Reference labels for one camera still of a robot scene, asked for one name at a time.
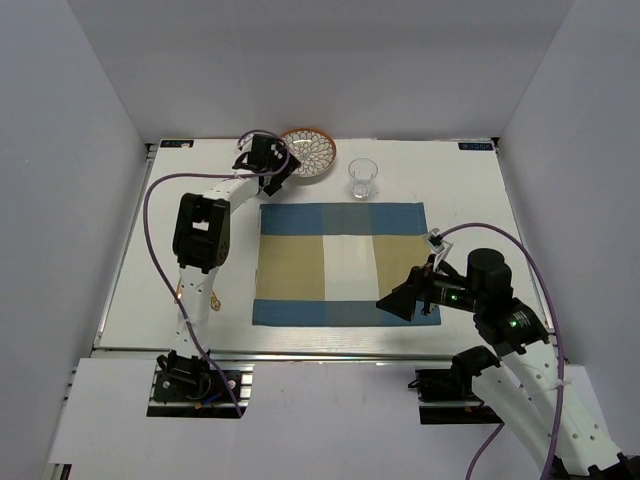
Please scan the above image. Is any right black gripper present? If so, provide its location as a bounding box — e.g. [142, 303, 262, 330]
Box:
[376, 253, 484, 320]

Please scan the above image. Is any floral patterned ceramic bowl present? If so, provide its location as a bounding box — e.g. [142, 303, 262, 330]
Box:
[281, 128, 337, 181]

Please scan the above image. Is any clear drinking glass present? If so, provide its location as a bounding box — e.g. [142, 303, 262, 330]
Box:
[348, 158, 378, 200]

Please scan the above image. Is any blue beige white placemat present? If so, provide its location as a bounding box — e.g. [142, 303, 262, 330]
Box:
[252, 203, 430, 328]

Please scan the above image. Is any gold fork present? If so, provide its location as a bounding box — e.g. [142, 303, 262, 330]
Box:
[210, 291, 221, 311]

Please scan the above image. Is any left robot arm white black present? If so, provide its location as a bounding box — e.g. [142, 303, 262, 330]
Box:
[170, 130, 300, 361]

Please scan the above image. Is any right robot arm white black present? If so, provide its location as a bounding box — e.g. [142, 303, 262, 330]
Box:
[376, 248, 639, 479]

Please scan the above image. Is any left blue table label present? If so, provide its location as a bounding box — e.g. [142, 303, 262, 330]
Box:
[159, 139, 194, 149]

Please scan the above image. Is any blue table label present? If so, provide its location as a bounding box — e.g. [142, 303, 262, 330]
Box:
[159, 139, 194, 149]
[458, 142, 494, 151]

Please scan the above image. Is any right blue table label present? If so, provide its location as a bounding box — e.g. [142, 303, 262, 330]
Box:
[458, 142, 494, 151]

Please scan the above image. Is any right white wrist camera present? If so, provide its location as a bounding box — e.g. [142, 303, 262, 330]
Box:
[425, 228, 453, 271]

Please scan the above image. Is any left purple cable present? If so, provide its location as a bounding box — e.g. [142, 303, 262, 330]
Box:
[142, 129, 291, 419]

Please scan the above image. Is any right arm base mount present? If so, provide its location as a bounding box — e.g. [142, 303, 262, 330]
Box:
[407, 369, 501, 425]

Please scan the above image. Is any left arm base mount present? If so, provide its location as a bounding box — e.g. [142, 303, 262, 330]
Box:
[146, 352, 253, 419]

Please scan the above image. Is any aluminium table front rail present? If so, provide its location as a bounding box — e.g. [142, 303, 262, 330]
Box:
[91, 348, 453, 364]

